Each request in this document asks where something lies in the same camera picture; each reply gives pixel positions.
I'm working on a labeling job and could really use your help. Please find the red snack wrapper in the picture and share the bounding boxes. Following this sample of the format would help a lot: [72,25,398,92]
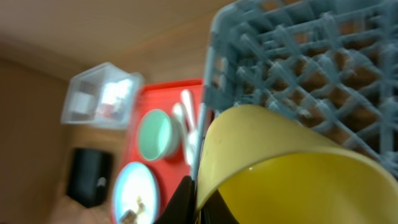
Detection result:
[96,104,119,119]

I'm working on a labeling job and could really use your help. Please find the grey dishwasher rack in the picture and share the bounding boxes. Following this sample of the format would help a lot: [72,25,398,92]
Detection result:
[197,0,397,175]

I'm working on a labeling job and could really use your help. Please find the light blue plate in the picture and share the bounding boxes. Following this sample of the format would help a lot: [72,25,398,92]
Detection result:
[112,162,160,223]

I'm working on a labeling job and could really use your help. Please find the yellow plastic cup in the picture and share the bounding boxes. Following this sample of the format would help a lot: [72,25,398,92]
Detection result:
[195,105,397,223]

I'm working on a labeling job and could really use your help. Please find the white plastic fork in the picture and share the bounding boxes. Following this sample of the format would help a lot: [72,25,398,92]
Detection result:
[180,89,198,151]

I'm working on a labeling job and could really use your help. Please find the white plastic spoon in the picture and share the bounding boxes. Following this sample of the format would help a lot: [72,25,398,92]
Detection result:
[172,103,194,166]

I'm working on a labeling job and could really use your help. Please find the brown food scraps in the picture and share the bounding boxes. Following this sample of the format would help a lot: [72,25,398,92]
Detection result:
[119,197,146,224]

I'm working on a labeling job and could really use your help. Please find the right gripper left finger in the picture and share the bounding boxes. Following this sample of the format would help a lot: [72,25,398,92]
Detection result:
[154,175,195,224]

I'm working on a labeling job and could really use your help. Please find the black plastic tray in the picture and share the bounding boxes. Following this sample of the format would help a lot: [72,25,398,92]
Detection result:
[66,148,113,208]

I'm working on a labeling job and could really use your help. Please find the green small bowl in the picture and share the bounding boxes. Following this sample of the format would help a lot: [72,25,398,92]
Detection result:
[137,109,180,161]

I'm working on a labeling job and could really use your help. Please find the clear plastic bin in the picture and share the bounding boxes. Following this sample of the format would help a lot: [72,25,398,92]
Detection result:
[60,62,144,129]

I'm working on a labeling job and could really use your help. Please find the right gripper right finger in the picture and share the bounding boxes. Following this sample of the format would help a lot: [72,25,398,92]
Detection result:
[200,190,239,224]

